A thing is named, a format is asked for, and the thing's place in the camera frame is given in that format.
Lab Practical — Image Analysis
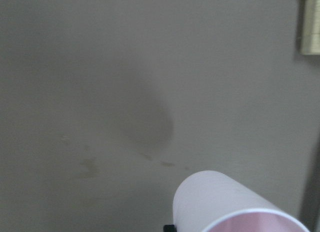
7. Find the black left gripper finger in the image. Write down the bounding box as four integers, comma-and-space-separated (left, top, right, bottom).
163, 224, 176, 232

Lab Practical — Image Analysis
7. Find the pink cup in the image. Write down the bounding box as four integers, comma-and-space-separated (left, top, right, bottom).
172, 170, 308, 231

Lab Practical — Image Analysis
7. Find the bamboo cutting board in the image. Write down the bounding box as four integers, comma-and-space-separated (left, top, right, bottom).
300, 0, 320, 55

